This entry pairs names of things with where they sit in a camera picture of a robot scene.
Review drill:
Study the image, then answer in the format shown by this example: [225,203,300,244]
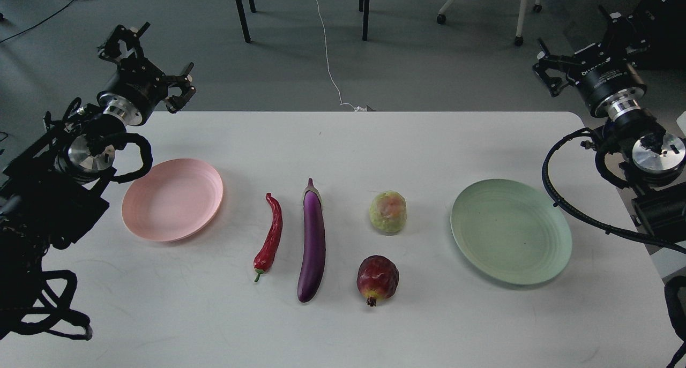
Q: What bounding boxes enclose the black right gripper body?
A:
[572,43,647,117]

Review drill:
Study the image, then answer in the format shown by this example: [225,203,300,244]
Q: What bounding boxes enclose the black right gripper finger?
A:
[598,5,650,55]
[533,37,581,97]

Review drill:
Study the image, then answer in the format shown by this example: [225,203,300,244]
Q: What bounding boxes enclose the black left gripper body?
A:
[96,58,169,126]

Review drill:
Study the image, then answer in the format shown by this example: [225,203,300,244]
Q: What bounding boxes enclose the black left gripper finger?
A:
[164,63,197,114]
[96,22,151,64]

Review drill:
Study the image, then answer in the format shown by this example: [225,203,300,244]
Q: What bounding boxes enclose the red chili pepper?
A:
[253,192,284,283]

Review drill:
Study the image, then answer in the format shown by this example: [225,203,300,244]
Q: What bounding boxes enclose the purple eggplant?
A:
[297,178,326,304]

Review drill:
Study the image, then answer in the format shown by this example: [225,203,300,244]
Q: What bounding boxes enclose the green pink guava fruit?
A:
[368,190,407,234]

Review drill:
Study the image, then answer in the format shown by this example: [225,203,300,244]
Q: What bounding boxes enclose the red pomegranate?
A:
[356,255,399,307]

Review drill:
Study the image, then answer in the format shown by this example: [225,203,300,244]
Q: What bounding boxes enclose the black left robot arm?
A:
[1,23,196,340]

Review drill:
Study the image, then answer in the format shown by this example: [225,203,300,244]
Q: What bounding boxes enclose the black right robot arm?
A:
[532,6,684,254]

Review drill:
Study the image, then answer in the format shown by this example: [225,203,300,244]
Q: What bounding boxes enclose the black equipment case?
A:
[629,0,685,70]

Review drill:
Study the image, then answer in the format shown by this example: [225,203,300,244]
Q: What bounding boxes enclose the pink plate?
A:
[122,159,225,243]

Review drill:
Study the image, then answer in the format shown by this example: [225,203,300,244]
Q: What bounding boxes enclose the white chair base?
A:
[435,0,542,48]

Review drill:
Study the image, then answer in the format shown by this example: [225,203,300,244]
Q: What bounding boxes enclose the black table legs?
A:
[235,0,370,43]

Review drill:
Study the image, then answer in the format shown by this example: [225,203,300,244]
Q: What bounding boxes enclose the green plate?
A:
[449,178,572,286]

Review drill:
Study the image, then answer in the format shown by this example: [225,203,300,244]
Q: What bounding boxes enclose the white cable on floor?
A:
[308,0,368,112]

